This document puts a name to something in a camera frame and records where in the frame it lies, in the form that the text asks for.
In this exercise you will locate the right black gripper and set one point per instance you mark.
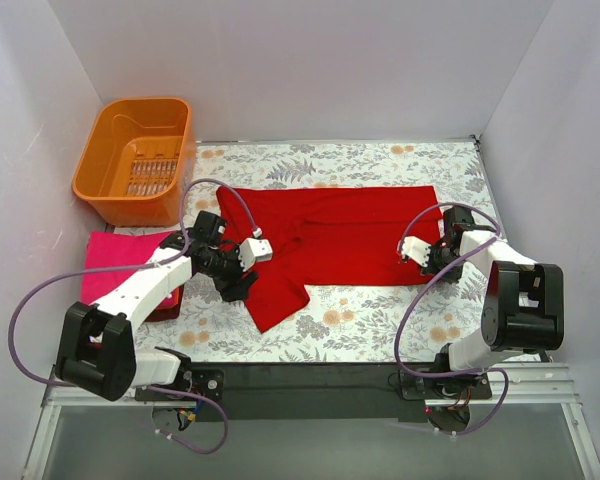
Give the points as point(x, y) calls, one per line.
point(431, 261)

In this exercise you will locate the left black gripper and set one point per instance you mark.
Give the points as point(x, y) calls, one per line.
point(234, 278)

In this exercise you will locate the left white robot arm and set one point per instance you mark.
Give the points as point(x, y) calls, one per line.
point(97, 346)

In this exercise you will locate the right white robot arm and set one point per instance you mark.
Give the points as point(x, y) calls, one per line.
point(523, 309)

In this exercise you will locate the floral patterned table mat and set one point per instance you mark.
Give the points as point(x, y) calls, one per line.
point(339, 323)

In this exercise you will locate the folded pink t shirt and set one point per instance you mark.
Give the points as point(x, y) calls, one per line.
point(114, 250)

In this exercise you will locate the orange plastic basket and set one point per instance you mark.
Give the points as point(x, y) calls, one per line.
point(138, 159)

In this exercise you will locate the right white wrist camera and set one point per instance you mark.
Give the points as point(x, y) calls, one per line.
point(414, 249)

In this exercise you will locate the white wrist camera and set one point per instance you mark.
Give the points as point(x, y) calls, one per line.
point(252, 251)
point(414, 249)

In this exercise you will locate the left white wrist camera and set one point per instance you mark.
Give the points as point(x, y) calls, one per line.
point(252, 251)

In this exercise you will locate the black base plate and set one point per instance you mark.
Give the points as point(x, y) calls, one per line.
point(311, 391)

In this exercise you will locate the aluminium frame rail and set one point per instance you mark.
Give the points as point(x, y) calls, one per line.
point(532, 427)

